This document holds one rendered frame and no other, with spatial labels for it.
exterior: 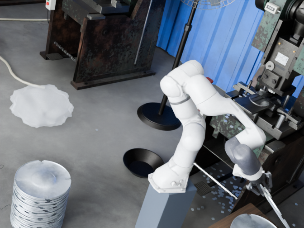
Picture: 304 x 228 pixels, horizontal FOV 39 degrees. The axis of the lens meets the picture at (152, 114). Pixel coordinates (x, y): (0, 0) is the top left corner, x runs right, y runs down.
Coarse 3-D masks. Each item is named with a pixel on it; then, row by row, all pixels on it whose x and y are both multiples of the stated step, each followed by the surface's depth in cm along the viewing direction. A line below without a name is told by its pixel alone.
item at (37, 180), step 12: (24, 168) 228; (36, 168) 230; (48, 168) 233; (60, 168) 235; (24, 180) 221; (36, 180) 222; (48, 180) 224; (60, 180) 227; (24, 192) 214; (36, 192) 216; (48, 192) 218; (60, 192) 220
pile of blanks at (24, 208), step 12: (12, 204) 228; (24, 204) 217; (36, 204) 215; (48, 204) 217; (60, 204) 223; (12, 216) 230; (24, 216) 221; (36, 216) 220; (48, 216) 222; (60, 216) 232
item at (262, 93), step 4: (256, 92) 268; (260, 92) 269; (264, 96) 266; (268, 96) 268; (272, 100) 264; (276, 100) 265; (276, 104) 261; (280, 104) 266; (272, 108) 262; (276, 108) 264
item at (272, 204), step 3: (261, 186) 206; (264, 189) 204; (267, 195) 201; (270, 198) 200; (270, 201) 207; (273, 204) 199; (273, 207) 218; (276, 207) 198; (276, 210) 202; (276, 213) 219; (279, 213) 198; (279, 216) 214; (282, 219) 202; (282, 222) 218; (285, 222) 198; (285, 225) 208; (288, 225) 199
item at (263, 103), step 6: (246, 96) 259; (252, 96) 260; (258, 96) 262; (240, 102) 251; (246, 102) 253; (252, 102) 255; (258, 102) 256; (264, 102) 258; (270, 102) 261; (246, 108) 247; (252, 108) 249; (258, 108) 250; (264, 108) 252; (252, 114) 244; (258, 114) 256; (252, 120) 258
